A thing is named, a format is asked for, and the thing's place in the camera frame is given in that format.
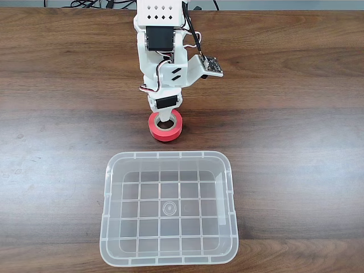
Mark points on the clear plastic storage box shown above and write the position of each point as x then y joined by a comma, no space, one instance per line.
113,170

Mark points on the wrist camera on white mount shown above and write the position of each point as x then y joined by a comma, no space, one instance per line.
211,64

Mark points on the red tape roll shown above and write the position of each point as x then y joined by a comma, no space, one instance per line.
165,137

